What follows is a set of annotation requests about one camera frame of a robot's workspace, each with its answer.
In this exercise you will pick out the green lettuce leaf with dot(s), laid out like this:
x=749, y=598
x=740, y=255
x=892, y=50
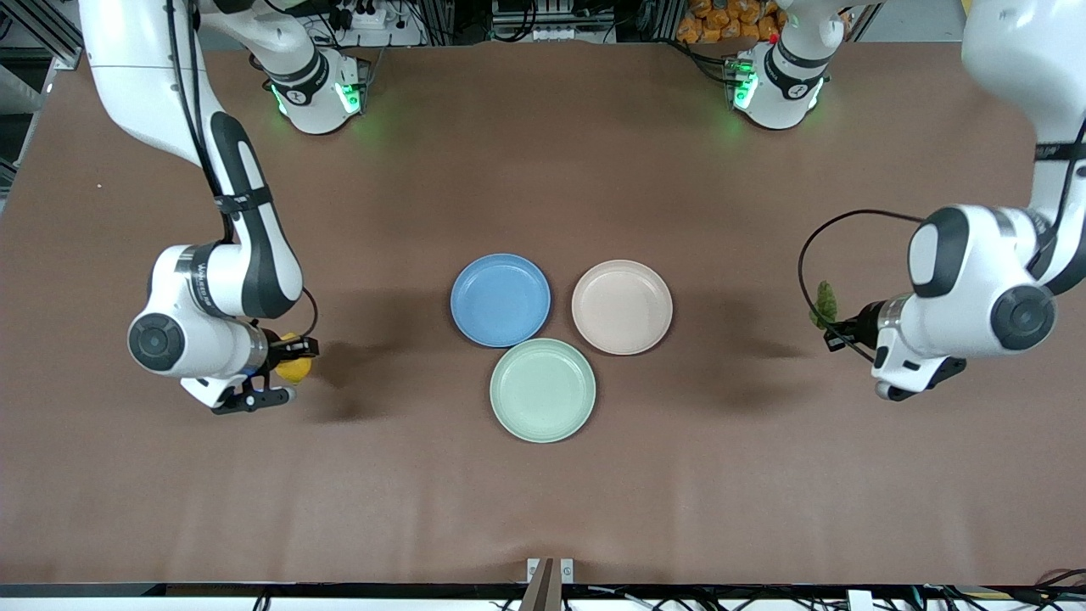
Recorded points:
x=823, y=304

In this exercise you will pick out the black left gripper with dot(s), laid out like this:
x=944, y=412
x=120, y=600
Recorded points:
x=863, y=324

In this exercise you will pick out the white power strip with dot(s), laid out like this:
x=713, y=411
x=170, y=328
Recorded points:
x=365, y=15

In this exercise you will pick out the metal bracket at table edge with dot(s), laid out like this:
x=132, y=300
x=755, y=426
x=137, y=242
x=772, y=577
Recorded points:
x=550, y=581

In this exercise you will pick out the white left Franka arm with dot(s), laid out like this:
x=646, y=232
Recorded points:
x=976, y=288

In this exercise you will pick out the bag of orange items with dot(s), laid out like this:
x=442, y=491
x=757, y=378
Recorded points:
x=721, y=21

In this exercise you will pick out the blue plate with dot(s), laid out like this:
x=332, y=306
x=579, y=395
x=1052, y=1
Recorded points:
x=501, y=300

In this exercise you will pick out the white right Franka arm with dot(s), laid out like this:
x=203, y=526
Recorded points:
x=246, y=255

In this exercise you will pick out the brown table cover mat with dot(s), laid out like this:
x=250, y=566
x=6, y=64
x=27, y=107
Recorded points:
x=543, y=509

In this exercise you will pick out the light green plate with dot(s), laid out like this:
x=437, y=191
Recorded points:
x=542, y=390

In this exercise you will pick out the yellow lemon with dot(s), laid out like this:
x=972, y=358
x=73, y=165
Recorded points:
x=295, y=368

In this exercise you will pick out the beige plate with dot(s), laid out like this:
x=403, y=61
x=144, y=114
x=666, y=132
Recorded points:
x=622, y=307

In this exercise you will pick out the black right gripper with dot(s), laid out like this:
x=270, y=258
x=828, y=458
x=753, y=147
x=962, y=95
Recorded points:
x=276, y=347

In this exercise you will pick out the aluminium frame profile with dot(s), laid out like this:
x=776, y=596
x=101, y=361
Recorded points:
x=42, y=30

